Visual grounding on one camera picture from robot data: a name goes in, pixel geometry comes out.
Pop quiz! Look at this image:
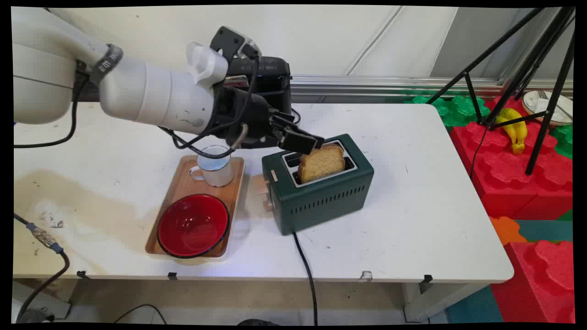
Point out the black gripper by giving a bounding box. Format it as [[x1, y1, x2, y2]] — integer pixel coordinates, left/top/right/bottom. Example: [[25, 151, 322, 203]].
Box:
[[213, 86, 327, 155]]

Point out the toast bread slice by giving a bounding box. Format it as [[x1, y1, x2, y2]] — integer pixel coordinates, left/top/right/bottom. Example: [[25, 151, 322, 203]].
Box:
[[297, 144, 345, 184]]

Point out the black coffee machine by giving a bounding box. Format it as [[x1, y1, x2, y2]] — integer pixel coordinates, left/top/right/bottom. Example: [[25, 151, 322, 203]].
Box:
[[225, 56, 293, 148]]

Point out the dark green toaster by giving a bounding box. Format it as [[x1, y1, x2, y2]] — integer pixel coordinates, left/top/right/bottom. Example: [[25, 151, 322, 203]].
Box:
[[261, 133, 375, 236]]

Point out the white enamel mug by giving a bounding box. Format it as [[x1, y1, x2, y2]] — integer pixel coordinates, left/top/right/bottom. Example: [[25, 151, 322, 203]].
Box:
[[189, 145, 234, 187]]

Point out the wooden serving tray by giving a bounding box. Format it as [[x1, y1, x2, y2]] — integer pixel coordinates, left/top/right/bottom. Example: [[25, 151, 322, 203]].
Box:
[[145, 155, 245, 260]]

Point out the red bowl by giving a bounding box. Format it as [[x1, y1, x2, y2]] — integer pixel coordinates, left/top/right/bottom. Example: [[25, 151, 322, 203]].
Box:
[[157, 194, 230, 259]]

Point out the green foam block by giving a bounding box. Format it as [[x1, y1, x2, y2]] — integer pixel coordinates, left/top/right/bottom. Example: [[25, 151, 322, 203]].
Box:
[[404, 95, 491, 127]]

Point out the yellow toy banana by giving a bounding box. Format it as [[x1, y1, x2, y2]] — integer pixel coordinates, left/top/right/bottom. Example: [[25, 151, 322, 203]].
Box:
[[494, 108, 528, 155]]

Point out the red foam block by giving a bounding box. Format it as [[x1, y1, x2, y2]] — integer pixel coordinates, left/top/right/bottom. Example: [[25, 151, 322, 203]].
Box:
[[449, 95, 574, 220]]

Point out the orange foam block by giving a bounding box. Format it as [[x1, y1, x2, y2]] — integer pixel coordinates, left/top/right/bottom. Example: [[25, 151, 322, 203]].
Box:
[[489, 216, 528, 246]]

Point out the white plate with fork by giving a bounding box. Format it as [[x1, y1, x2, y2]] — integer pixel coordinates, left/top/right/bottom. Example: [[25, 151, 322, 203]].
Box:
[[522, 90, 573, 127]]

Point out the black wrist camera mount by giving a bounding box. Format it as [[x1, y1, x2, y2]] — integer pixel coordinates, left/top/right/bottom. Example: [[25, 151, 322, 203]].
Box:
[[210, 26, 262, 62]]

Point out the black toaster power cord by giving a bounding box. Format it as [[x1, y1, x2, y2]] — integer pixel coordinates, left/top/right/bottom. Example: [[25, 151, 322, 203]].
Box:
[[293, 231, 319, 326]]

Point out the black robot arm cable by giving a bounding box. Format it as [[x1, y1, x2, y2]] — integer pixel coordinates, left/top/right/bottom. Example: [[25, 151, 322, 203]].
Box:
[[13, 60, 90, 149]]

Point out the black camera tripod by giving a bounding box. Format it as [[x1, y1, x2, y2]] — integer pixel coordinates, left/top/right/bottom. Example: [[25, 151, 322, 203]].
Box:
[[426, 7, 576, 176]]

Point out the black cable with metal connector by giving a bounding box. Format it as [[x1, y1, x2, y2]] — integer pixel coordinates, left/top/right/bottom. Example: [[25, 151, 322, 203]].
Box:
[[13, 213, 71, 324]]

